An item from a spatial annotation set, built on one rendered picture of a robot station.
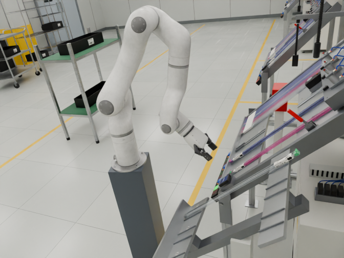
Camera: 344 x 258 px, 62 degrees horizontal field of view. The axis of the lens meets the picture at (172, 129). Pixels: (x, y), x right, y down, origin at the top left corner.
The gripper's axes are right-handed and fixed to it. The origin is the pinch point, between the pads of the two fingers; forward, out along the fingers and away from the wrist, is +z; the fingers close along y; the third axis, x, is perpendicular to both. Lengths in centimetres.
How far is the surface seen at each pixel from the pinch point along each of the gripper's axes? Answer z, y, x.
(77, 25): -427, -701, -487
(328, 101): 5, 17, 57
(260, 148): 10.2, 4.1, 21.9
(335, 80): 2, 12, 62
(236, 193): 13.8, 21.0, 8.6
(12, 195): -77, -12, -191
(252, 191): 54, -49, -35
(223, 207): 14.1, 25.4, 2.1
